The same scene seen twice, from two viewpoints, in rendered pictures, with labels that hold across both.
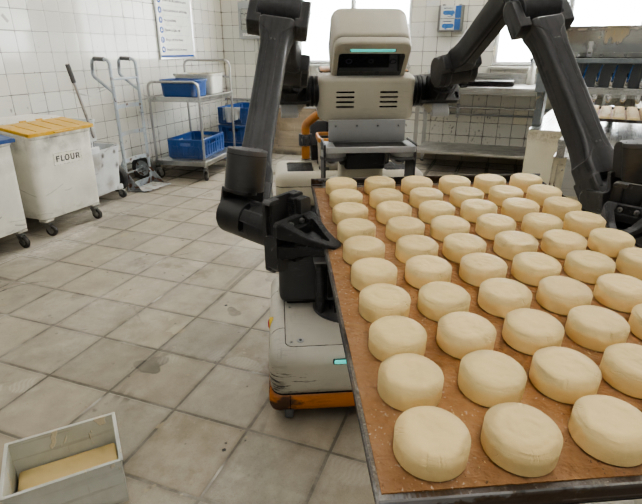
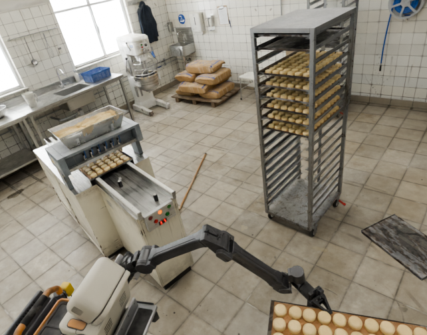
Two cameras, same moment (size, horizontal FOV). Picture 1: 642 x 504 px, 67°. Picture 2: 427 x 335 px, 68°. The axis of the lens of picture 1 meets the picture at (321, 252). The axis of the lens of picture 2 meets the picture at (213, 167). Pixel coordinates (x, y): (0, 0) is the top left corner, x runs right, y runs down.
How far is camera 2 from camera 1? 127 cm
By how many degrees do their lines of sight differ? 58
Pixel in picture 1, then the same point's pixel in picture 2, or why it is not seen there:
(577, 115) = (265, 271)
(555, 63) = (249, 260)
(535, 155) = (86, 204)
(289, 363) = not seen: outside the picture
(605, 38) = (83, 134)
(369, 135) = (127, 324)
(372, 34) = (114, 288)
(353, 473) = not seen: outside the picture
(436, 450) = not seen: outside the picture
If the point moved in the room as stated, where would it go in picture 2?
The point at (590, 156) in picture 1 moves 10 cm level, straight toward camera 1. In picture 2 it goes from (278, 280) to (297, 294)
